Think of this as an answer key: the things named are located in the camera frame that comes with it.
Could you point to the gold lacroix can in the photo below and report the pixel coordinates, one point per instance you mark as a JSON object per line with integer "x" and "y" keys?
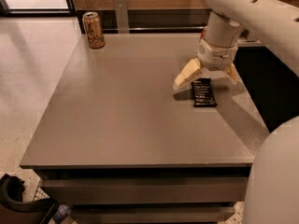
{"x": 93, "y": 30}

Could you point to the black curved object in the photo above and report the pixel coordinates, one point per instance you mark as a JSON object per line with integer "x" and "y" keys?
{"x": 14, "y": 210}

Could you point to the window frame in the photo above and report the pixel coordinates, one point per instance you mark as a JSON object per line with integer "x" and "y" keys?
{"x": 36, "y": 7}

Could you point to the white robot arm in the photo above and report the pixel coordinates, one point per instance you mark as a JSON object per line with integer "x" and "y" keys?
{"x": 272, "y": 195}

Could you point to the blue capped bottle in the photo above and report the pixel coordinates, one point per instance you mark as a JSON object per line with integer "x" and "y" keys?
{"x": 62, "y": 215}

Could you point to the lower grey drawer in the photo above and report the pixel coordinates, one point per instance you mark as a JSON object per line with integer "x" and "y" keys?
{"x": 153, "y": 215}

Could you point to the upper grey drawer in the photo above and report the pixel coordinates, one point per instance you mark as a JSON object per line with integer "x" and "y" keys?
{"x": 147, "y": 190}

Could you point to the grey drawer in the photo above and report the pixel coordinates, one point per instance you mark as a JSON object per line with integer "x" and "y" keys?
{"x": 153, "y": 215}
{"x": 147, "y": 190}

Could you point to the black rxbar chocolate bar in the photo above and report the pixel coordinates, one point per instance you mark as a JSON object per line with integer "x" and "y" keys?
{"x": 202, "y": 93}

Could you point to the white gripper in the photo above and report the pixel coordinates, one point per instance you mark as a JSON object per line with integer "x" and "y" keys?
{"x": 216, "y": 56}

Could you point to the left metal bracket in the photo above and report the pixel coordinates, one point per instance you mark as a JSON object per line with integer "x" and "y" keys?
{"x": 121, "y": 12}

